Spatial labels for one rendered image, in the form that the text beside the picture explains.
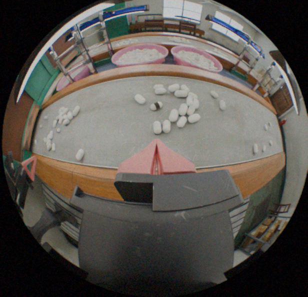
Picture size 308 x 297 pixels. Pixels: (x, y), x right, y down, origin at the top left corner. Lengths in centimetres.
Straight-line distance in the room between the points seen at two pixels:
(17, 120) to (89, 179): 73
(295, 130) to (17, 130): 534
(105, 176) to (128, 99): 22
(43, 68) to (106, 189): 98
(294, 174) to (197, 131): 443
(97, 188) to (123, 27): 301
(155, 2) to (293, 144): 699
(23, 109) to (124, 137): 80
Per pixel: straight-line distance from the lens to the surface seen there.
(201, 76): 40
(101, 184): 25
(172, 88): 31
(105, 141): 28
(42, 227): 57
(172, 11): 522
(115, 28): 306
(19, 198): 38
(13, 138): 83
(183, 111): 26
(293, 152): 448
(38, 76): 96
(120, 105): 31
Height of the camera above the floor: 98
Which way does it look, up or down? 77 degrees down
